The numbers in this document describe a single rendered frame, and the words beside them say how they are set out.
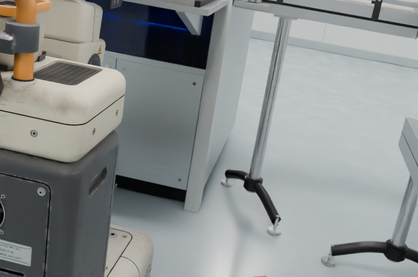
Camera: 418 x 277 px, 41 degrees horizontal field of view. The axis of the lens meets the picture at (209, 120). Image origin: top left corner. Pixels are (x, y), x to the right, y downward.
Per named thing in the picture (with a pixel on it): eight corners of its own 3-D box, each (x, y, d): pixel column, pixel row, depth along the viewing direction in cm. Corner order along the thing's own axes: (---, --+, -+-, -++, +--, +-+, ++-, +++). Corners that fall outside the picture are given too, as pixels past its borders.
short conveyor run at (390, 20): (234, 7, 216) (241, -35, 211) (239, 4, 231) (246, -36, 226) (417, 40, 207) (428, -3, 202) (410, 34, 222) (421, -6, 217)
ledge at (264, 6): (238, 1, 220) (239, -4, 219) (271, 7, 218) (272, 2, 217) (233, 5, 207) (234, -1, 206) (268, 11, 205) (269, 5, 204)
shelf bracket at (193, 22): (192, 33, 212) (197, -1, 208) (200, 35, 212) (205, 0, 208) (170, 48, 180) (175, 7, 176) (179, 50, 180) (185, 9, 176)
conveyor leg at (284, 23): (242, 184, 249) (275, 10, 226) (262, 188, 248) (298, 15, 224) (240, 192, 241) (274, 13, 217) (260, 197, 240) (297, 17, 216)
